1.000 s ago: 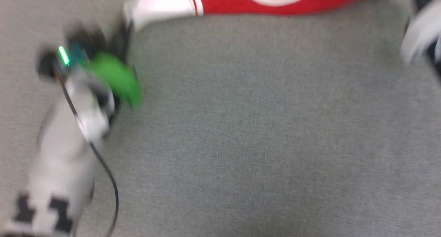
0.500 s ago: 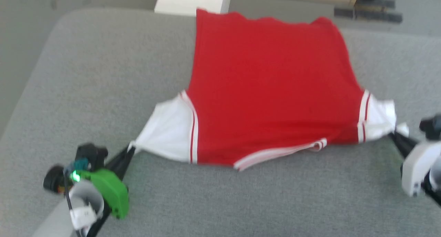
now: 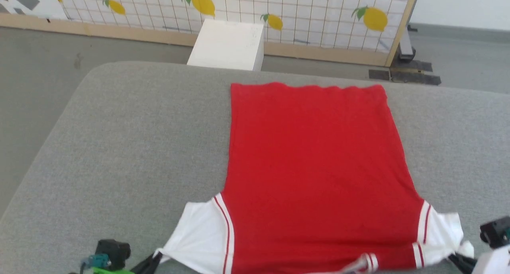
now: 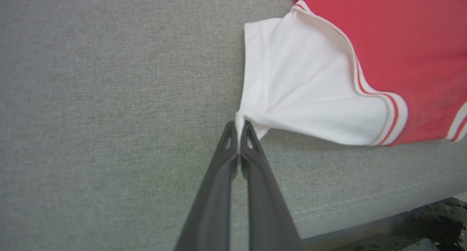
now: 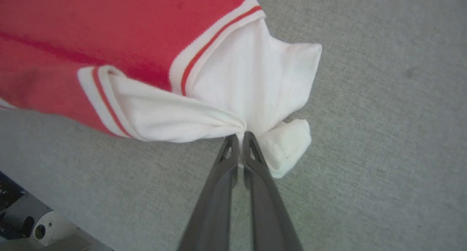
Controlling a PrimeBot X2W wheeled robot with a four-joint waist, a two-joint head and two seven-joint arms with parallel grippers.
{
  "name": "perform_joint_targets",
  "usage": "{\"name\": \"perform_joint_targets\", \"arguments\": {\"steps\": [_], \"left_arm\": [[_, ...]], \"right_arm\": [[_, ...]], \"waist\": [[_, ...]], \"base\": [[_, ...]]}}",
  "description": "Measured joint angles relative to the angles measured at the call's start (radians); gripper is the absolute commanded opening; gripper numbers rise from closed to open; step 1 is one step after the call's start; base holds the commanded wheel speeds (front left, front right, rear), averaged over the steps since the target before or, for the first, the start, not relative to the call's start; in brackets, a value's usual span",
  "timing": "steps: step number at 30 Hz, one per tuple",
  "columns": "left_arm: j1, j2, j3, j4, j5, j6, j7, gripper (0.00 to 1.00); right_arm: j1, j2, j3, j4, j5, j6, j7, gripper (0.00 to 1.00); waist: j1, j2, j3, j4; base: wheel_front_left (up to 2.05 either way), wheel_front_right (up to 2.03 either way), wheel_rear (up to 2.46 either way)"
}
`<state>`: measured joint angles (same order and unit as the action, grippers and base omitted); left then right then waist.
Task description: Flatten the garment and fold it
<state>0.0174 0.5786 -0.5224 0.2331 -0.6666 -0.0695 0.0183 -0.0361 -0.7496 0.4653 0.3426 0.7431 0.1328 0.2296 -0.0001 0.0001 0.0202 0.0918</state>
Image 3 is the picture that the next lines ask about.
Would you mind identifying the left gripper teal plug cable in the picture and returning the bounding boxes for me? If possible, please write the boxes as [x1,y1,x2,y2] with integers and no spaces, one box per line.
[81,254,112,271]

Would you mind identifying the metal partition foot with caster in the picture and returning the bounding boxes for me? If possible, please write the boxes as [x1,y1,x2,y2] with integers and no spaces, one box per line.
[398,24,418,62]

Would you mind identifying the lemon print partition wooden frame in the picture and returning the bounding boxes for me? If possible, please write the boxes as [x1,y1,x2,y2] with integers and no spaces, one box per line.
[0,0,422,67]

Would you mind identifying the grey fabric sofa cushion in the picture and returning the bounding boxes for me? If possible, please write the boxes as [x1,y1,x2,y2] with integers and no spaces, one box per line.
[0,61,510,274]

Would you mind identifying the white box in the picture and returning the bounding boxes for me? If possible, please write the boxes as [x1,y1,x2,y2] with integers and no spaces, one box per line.
[186,19,264,71]

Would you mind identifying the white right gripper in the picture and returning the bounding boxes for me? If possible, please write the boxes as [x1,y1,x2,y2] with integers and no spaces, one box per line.
[448,244,510,274]

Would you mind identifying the red basketball jersey white sleeves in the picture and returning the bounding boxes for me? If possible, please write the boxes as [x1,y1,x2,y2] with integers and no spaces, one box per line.
[153,82,475,274]

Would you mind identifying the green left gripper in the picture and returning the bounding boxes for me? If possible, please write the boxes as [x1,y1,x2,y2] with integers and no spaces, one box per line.
[91,251,163,274]

